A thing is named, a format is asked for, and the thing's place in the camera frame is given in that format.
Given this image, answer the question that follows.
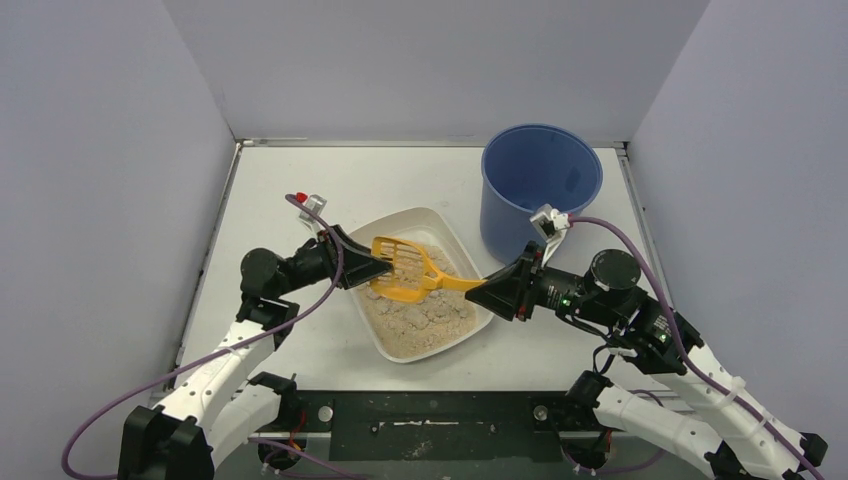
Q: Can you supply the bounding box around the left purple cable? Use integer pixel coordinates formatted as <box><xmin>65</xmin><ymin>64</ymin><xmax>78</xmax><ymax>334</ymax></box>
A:
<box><xmin>61</xmin><ymin>193</ymin><xmax>347</xmax><ymax>480</ymax></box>

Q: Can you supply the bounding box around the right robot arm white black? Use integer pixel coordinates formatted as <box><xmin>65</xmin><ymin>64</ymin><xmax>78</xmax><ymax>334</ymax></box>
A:
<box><xmin>465</xmin><ymin>243</ymin><xmax>828</xmax><ymax>479</ymax></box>

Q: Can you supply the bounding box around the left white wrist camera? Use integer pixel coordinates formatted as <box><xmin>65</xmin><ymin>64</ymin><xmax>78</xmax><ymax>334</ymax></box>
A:
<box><xmin>295</xmin><ymin>192</ymin><xmax>327</xmax><ymax>235</ymax></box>

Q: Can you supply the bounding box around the blue plastic bucket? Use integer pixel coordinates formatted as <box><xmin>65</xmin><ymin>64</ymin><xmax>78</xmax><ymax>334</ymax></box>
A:
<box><xmin>480</xmin><ymin>124</ymin><xmax>603</xmax><ymax>264</ymax></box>

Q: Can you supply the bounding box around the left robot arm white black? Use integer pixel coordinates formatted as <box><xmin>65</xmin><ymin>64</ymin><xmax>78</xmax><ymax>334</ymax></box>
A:
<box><xmin>117</xmin><ymin>225</ymin><xmax>392</xmax><ymax>479</ymax></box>

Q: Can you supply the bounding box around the beige cat litter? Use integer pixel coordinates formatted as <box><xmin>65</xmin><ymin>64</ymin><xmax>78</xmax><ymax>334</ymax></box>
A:
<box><xmin>357</xmin><ymin>286</ymin><xmax>480</xmax><ymax>361</ymax></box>

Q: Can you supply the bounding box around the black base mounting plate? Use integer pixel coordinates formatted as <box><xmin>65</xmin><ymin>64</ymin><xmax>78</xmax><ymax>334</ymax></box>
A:
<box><xmin>260</xmin><ymin>390</ymin><xmax>611</xmax><ymax>463</ymax></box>

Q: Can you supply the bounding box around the white plastic litter tray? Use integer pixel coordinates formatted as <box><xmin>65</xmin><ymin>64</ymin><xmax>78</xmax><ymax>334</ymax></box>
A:
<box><xmin>350</xmin><ymin>207</ymin><xmax>494</xmax><ymax>364</ymax></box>

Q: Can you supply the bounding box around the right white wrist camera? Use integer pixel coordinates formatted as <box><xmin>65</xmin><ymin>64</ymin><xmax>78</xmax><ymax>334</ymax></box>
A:
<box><xmin>530</xmin><ymin>204</ymin><xmax>571</xmax><ymax>265</ymax></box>

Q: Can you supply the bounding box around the orange plastic litter scoop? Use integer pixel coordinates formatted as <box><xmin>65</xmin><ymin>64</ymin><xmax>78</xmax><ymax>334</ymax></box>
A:
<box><xmin>369</xmin><ymin>236</ymin><xmax>485</xmax><ymax>303</ymax></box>

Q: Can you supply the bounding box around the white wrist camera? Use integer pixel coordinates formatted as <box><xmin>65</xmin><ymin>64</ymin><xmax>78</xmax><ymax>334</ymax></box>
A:
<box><xmin>530</xmin><ymin>204</ymin><xmax>571</xmax><ymax>265</ymax></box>
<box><xmin>295</xmin><ymin>192</ymin><xmax>327</xmax><ymax>235</ymax></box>

